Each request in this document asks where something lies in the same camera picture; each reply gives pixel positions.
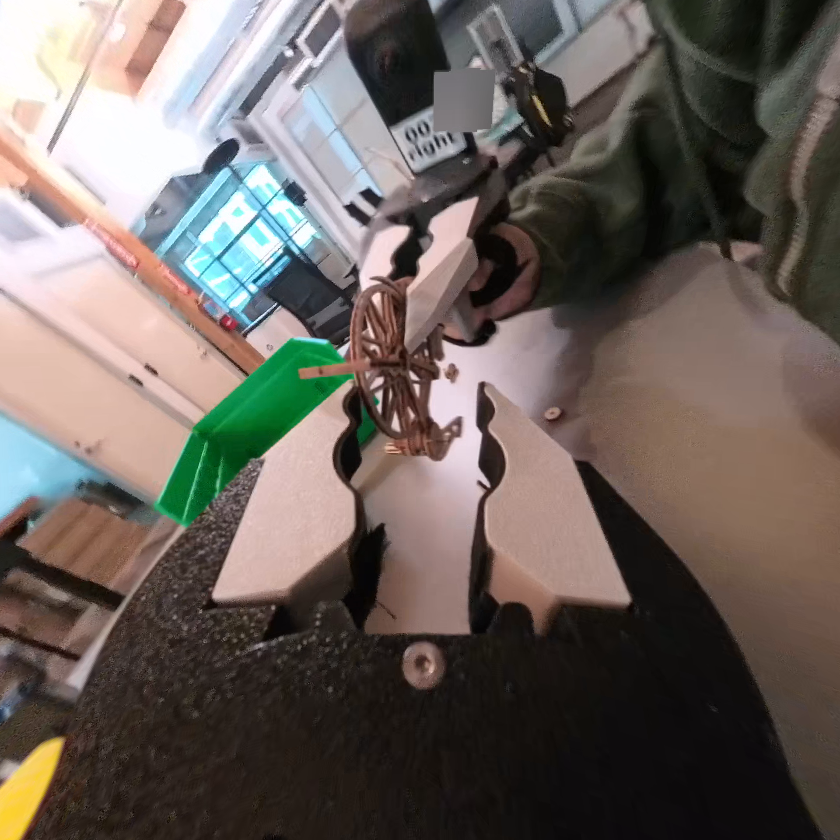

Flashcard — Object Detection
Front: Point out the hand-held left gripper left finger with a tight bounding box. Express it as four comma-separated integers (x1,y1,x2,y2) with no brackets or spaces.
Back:
210,382,388,627

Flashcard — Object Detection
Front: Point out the yellow plastic object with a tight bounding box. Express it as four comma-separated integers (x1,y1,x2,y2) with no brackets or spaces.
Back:
0,735,67,840

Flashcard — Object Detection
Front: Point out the wooden bicycle model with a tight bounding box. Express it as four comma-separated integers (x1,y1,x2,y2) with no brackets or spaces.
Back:
298,276,464,462

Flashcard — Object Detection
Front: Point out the person's right forearm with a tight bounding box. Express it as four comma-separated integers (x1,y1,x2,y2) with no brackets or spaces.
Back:
508,62,775,313

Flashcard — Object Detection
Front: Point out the white cabinet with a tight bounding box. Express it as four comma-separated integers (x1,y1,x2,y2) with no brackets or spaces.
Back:
0,190,248,501

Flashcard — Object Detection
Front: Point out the black office chair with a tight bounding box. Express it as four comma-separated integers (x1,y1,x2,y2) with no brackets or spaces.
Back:
265,261,360,347

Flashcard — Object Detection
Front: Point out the wooden crate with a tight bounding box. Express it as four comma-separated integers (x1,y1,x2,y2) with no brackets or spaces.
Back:
18,497,153,586

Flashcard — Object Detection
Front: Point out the black tripod device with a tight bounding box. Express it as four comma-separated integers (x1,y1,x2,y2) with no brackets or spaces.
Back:
508,62,576,149

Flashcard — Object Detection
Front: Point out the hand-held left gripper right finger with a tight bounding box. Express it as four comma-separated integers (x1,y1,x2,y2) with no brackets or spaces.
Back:
468,382,633,635

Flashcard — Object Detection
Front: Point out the green plastic bin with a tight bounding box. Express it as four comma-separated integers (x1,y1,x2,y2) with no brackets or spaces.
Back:
155,337,379,526

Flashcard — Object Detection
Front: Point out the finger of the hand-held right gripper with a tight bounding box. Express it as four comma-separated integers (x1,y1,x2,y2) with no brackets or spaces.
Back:
403,196,481,353
359,210,434,294

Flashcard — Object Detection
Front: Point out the green jacket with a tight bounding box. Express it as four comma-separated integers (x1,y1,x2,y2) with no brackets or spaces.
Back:
646,0,840,337

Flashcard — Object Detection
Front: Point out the person's right hand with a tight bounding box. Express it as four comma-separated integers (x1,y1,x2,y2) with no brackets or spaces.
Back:
469,223,543,324

